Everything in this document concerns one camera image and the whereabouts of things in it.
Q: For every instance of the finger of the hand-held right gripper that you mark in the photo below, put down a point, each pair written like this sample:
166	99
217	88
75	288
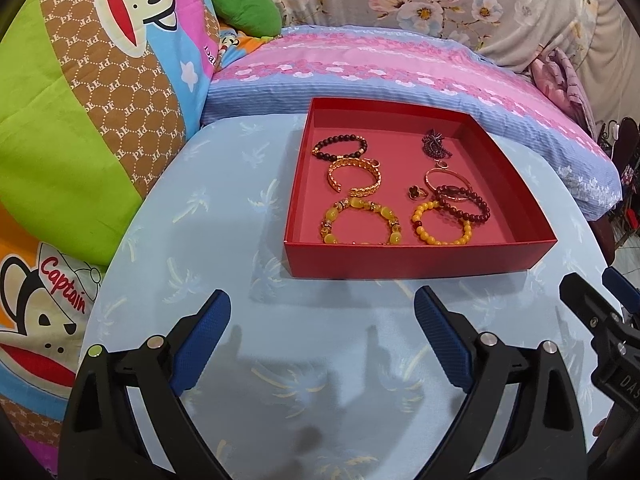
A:
585	300
622	285

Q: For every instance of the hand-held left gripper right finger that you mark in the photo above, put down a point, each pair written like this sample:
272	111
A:
445	340

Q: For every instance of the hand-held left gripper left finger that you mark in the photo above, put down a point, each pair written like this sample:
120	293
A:
200	340

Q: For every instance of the red cardboard box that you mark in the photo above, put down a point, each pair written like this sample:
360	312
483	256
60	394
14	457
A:
395	215

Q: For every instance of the thin gold bangle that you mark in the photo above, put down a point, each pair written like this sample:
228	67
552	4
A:
440	171

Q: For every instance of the dark metal rack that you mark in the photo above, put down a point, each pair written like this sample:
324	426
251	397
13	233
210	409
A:
627	170

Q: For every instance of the light blue palm print tablecloth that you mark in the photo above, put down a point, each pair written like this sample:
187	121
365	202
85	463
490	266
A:
210	220

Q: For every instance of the pink purple crumpled cloth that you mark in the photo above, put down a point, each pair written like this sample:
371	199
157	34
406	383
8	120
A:
560	85

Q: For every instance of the monkey cartoon pillow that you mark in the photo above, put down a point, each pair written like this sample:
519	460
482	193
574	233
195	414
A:
75	110

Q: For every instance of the pink and blue pillow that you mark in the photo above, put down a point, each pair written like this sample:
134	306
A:
375	65

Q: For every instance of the floral bed sheet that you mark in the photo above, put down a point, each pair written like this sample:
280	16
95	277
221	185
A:
525	0

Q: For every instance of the green pillow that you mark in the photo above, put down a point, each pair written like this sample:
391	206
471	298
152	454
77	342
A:
245	7

